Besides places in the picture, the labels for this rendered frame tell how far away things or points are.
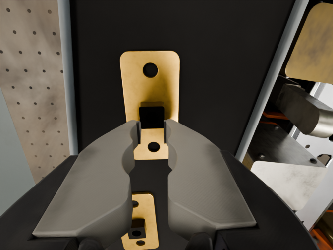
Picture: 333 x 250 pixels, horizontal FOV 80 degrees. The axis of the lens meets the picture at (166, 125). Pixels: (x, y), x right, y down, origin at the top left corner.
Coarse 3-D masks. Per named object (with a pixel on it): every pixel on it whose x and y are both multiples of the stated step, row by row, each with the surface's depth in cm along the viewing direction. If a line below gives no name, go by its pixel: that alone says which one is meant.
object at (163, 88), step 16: (128, 64) 13; (144, 64) 13; (160, 64) 13; (176, 64) 13; (128, 80) 13; (144, 80) 13; (160, 80) 13; (176, 80) 13; (128, 96) 14; (144, 96) 14; (160, 96) 14; (176, 96) 14; (128, 112) 14; (144, 112) 13; (160, 112) 13; (176, 112) 15; (144, 128) 14; (160, 128) 15; (144, 144) 16; (160, 144) 16
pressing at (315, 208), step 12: (312, 84) 32; (324, 84) 31; (324, 96) 32; (288, 132) 36; (300, 132) 35; (312, 144) 37; (324, 144) 37; (324, 180) 41; (324, 192) 43; (312, 204) 45; (324, 204) 45; (300, 216) 46; (312, 216) 47; (312, 228) 49
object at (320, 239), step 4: (312, 232) 52; (316, 232) 51; (320, 232) 51; (312, 236) 52; (316, 236) 51; (320, 236) 50; (324, 236) 50; (316, 240) 50; (320, 240) 50; (324, 240) 49; (328, 240) 49; (320, 244) 50; (324, 244) 49; (328, 244) 48; (320, 248) 50; (324, 248) 49; (328, 248) 48; (332, 248) 47
